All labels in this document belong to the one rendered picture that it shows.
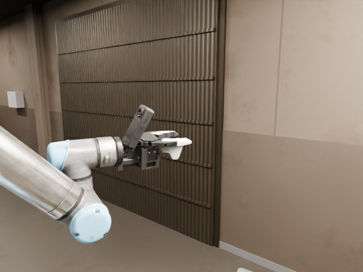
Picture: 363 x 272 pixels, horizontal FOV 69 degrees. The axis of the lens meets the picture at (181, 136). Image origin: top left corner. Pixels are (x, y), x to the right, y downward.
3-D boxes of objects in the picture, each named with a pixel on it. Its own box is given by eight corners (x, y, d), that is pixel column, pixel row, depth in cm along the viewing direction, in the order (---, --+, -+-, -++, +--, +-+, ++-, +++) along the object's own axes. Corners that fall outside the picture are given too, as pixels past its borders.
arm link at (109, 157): (93, 134, 68) (101, 143, 61) (111, 132, 70) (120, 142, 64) (94, 161, 70) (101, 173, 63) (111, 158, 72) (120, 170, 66)
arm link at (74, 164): (48, 173, 65) (45, 138, 63) (94, 166, 70) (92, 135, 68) (51, 183, 58) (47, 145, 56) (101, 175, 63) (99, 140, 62)
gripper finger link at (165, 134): (170, 145, 85) (148, 152, 78) (171, 128, 83) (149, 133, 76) (177, 148, 83) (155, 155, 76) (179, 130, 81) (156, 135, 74)
